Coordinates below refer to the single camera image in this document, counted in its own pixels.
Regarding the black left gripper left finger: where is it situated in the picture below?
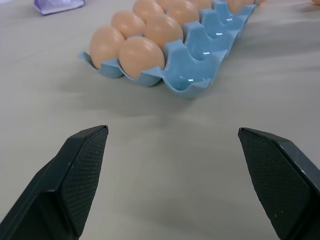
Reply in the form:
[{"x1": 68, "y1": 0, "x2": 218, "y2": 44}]
[{"x1": 0, "y1": 124, "x2": 109, "y2": 240}]

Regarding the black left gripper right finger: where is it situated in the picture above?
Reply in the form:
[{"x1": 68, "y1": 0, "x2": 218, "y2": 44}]
[{"x1": 237, "y1": 127, "x2": 320, "y2": 240}]

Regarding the blue plastic egg tray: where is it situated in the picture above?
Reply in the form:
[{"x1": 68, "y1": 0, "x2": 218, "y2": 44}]
[{"x1": 76, "y1": 0, "x2": 258, "y2": 99}]

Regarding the purple plastic bag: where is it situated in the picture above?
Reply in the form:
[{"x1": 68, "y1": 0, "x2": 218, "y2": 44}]
[{"x1": 33, "y1": 0, "x2": 86, "y2": 16}]

